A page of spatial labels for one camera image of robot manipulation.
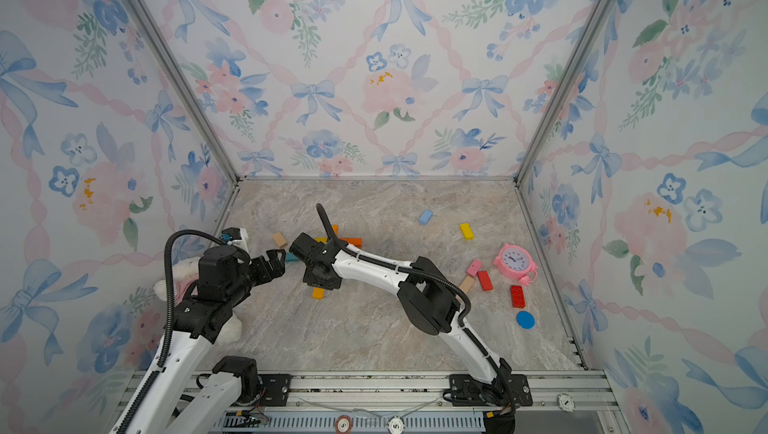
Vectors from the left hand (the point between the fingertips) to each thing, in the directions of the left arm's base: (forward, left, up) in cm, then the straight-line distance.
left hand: (272, 254), depth 77 cm
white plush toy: (-1, +27, -9) cm, 29 cm away
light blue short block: (+27, -43, -18) cm, 54 cm away
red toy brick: (-3, -69, -18) cm, 71 cm away
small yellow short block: (+20, -57, -18) cm, 63 cm away
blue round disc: (-9, -70, -20) cm, 73 cm away
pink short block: (+6, -57, -18) cm, 60 cm away
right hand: (0, -8, -15) cm, 17 cm away
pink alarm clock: (+8, -71, -17) cm, 73 cm away
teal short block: (-3, -7, +4) cm, 8 cm away
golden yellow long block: (-4, -10, -14) cm, 18 cm away
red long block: (+2, -60, -18) cm, 63 cm away
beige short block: (+16, +7, -17) cm, 25 cm away
